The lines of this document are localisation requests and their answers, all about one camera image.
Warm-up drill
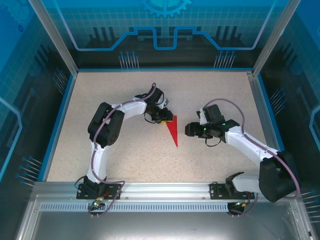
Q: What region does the thin black left camera cable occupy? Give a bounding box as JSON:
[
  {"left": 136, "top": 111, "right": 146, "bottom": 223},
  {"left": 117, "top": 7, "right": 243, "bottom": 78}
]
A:
[{"left": 143, "top": 112, "right": 158, "bottom": 125}]

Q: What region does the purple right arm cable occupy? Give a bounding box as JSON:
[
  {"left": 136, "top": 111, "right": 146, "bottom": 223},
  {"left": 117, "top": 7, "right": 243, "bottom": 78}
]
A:
[{"left": 205, "top": 98, "right": 301, "bottom": 216}]

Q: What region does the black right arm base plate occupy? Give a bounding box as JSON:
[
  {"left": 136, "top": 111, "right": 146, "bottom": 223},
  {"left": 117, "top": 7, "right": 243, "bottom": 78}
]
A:
[{"left": 209, "top": 182, "right": 256, "bottom": 201}]

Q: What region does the red paper sheet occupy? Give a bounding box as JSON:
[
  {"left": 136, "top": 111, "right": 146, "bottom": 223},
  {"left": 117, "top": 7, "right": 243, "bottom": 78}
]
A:
[{"left": 165, "top": 115, "right": 179, "bottom": 148}]

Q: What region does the blue printed gear wall panel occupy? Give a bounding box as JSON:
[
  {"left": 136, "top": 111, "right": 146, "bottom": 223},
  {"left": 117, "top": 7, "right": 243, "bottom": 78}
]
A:
[{"left": 46, "top": 0, "right": 278, "bottom": 70}]

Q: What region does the aluminium mounting rail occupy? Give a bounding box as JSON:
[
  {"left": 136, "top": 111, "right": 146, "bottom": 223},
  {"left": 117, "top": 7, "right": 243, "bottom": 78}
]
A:
[{"left": 33, "top": 181, "right": 300, "bottom": 201}]

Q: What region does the cable connector with green light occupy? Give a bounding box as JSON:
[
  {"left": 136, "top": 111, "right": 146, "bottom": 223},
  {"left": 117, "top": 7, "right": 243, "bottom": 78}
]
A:
[{"left": 91, "top": 197, "right": 105, "bottom": 210}]

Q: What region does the blue table border strip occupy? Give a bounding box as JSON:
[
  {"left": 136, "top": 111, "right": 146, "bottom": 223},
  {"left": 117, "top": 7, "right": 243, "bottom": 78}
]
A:
[
  {"left": 77, "top": 66, "right": 253, "bottom": 73},
  {"left": 257, "top": 74, "right": 296, "bottom": 182},
  {"left": 41, "top": 73, "right": 77, "bottom": 182}
]

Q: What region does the thin black right camera cable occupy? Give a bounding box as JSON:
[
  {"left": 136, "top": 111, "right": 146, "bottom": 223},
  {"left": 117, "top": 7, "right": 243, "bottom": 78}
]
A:
[{"left": 204, "top": 136, "right": 222, "bottom": 148}]

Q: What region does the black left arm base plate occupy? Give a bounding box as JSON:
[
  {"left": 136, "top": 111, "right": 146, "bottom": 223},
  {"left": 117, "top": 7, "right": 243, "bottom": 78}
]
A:
[{"left": 76, "top": 183, "right": 123, "bottom": 201}]

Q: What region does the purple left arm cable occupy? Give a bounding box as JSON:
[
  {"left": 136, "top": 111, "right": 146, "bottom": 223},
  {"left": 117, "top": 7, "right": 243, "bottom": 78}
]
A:
[{"left": 91, "top": 82, "right": 158, "bottom": 219}]

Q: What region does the cable connector with orange wires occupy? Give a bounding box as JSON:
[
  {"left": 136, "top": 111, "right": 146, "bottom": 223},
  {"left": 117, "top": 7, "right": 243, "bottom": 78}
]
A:
[{"left": 233, "top": 199, "right": 251, "bottom": 208}]

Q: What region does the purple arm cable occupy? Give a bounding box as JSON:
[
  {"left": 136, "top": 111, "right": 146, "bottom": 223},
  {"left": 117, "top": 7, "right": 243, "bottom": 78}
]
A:
[
  {"left": 205, "top": 98, "right": 301, "bottom": 216},
  {"left": 91, "top": 82, "right": 158, "bottom": 219}
]

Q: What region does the blue printed side panel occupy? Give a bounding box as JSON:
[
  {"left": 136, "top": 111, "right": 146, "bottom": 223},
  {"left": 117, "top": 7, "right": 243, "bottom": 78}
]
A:
[
  {"left": 0, "top": 0, "right": 76, "bottom": 240},
  {"left": 259, "top": 0, "right": 320, "bottom": 240}
]

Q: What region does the aluminium frame post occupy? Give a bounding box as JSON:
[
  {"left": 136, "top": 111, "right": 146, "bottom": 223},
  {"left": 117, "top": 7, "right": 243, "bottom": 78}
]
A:
[
  {"left": 28, "top": 0, "right": 80, "bottom": 75},
  {"left": 252, "top": 0, "right": 300, "bottom": 76}
]

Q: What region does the aluminium side rail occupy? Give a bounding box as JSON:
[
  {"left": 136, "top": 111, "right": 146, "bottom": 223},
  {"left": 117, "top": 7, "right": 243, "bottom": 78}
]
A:
[{"left": 246, "top": 71, "right": 286, "bottom": 181}]

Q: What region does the shiny metal sheet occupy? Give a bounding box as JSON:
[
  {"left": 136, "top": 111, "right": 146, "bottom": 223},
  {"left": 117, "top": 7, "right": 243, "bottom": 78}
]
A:
[{"left": 14, "top": 194, "right": 315, "bottom": 240}]

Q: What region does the slotted grey cable duct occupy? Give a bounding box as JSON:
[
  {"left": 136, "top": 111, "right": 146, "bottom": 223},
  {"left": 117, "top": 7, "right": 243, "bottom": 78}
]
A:
[{"left": 39, "top": 202, "right": 295, "bottom": 213}]

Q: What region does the thin black camera cable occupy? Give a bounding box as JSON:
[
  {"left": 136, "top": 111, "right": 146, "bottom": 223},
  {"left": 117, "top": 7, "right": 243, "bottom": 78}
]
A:
[
  {"left": 204, "top": 136, "right": 222, "bottom": 148},
  {"left": 143, "top": 112, "right": 158, "bottom": 125}
]

